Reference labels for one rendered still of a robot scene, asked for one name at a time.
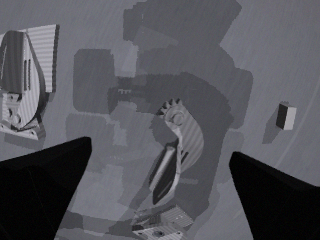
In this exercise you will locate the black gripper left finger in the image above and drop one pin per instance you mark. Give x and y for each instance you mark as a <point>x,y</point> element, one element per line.
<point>35,189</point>

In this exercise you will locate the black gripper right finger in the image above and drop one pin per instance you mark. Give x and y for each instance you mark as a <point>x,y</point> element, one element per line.
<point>277,206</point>

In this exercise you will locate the grey rectangular block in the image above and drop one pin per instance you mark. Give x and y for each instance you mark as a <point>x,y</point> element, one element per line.
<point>286,116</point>

